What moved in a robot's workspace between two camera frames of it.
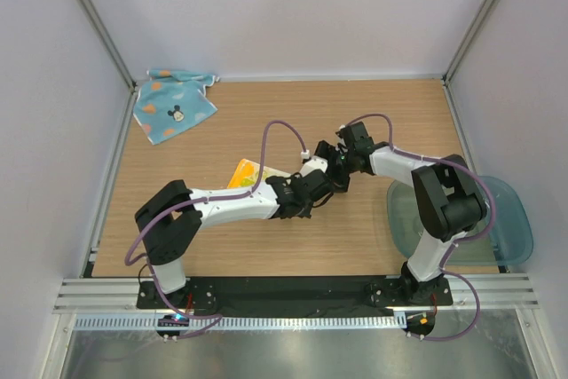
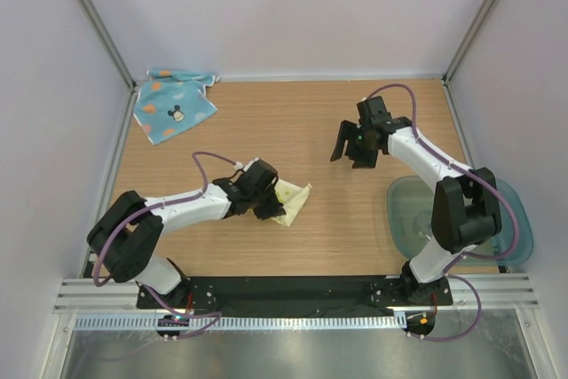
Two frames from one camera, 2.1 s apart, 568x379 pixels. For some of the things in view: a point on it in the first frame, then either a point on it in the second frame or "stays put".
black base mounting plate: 294,293 stays put
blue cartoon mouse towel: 168,100 stays put
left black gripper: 307,211 → 272,209
